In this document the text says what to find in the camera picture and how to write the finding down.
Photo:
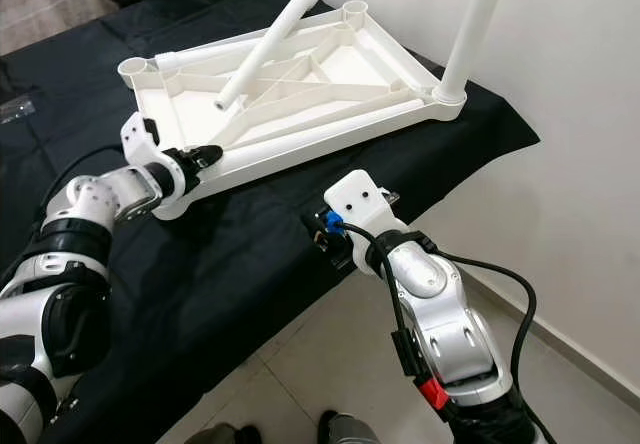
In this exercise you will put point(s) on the white plastic table top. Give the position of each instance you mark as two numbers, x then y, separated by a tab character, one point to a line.
360	64

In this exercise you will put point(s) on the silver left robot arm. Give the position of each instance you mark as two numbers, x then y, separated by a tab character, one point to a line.
30	314

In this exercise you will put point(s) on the black tablecloth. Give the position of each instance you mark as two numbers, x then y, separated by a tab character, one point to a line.
260	264

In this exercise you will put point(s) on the clear plastic wrapper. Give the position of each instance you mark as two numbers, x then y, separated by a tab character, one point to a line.
15	109

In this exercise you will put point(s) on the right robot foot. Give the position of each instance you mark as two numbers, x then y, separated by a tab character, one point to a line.
345	429

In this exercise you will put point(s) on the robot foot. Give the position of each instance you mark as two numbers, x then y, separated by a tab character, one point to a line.
345	429
220	436

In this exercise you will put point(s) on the beige cloth covered bench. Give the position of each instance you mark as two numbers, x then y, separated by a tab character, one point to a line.
50	4

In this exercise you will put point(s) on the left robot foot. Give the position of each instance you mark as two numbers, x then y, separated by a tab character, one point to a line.
220	436

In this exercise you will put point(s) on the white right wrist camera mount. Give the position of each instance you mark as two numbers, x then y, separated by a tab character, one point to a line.
360	196

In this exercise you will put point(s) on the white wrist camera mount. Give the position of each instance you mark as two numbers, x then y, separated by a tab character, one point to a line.
360	196
135	132

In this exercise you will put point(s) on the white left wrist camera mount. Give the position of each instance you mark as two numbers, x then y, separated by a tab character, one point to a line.
135	132

